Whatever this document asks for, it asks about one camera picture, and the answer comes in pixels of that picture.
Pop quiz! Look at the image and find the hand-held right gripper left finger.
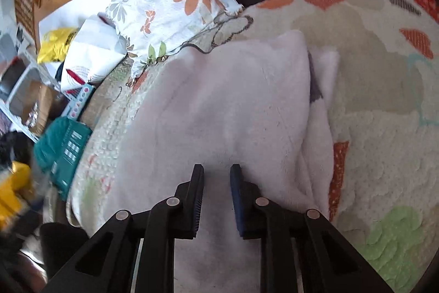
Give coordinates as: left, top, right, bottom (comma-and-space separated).
44, 163, 205, 293

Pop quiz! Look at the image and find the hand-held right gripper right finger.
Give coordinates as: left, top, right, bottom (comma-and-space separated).
229, 163, 395, 293

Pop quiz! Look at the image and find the white fleece garment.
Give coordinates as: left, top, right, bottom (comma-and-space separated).
110, 30, 340, 293

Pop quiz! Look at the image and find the yellow cloth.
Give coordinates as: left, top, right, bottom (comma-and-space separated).
0, 161, 35, 232

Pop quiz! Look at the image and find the teal printed box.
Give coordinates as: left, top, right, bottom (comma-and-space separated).
34, 116, 93, 201

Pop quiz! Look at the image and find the dark cloth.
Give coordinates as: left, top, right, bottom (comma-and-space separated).
0, 132, 35, 173

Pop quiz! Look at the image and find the brown cardboard box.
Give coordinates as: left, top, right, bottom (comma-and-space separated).
21, 80, 55, 136

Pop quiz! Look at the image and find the pink and teal flat box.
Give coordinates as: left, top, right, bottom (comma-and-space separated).
60, 83, 97, 120

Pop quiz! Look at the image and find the white shelf rack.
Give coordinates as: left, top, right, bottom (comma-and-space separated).
0, 32, 69, 143

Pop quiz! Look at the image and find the patterned quilted bedspread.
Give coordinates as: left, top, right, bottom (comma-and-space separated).
65, 0, 439, 293

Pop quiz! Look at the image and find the white bag with red print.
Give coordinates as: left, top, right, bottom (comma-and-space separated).
60, 15, 129, 93

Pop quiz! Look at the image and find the yellow plastic bag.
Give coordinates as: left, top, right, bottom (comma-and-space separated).
37, 27, 78, 64

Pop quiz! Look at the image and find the white floral pillow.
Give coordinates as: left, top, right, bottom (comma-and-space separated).
105, 0, 246, 79

